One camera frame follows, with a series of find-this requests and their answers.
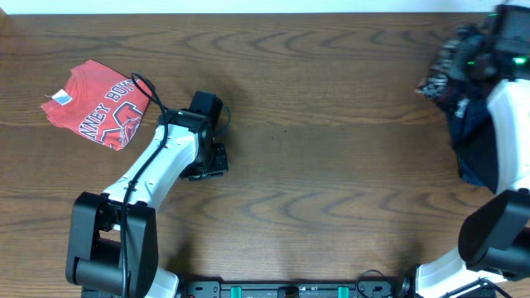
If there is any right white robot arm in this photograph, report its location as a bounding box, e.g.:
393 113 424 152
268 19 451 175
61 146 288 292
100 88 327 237
402 78 529 297

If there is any red folded t-shirt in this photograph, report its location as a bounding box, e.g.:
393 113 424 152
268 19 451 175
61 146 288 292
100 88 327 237
41 60 152 151

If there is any black patterned sports jersey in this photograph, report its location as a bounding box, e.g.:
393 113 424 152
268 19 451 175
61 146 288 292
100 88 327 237
416 25 486 119

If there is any dark blue clothes pile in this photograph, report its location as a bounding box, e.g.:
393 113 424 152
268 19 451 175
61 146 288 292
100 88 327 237
446 99 499 193

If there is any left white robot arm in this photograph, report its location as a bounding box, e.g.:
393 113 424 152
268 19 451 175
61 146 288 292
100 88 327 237
65 108 228 297

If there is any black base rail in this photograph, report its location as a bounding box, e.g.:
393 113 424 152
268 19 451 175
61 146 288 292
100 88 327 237
80 268 506 298

